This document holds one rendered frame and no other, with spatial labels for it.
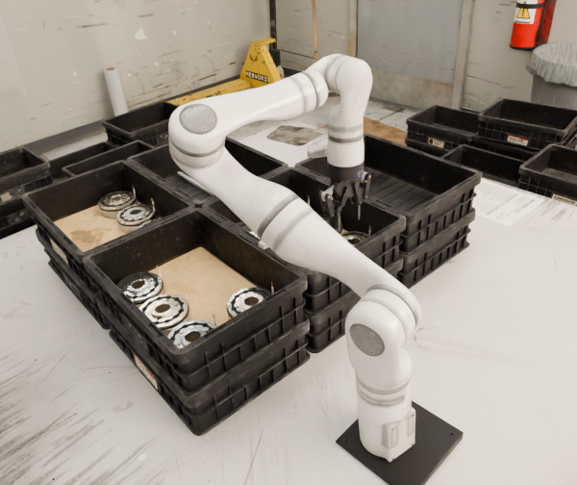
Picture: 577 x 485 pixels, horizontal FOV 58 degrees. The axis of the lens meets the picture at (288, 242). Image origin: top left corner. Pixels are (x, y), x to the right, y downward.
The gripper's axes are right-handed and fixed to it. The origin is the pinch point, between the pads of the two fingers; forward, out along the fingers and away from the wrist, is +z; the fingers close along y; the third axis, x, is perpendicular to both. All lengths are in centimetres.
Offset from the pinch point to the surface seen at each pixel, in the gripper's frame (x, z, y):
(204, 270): 20.4, 11.2, -25.8
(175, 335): 3.5, 8.4, -43.1
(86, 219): 64, 11, -36
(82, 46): 345, 24, 76
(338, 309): -8.6, 14.0, -11.5
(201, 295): 13.2, 11.2, -31.4
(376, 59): 223, 57, 270
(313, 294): -7.5, 7.3, -17.2
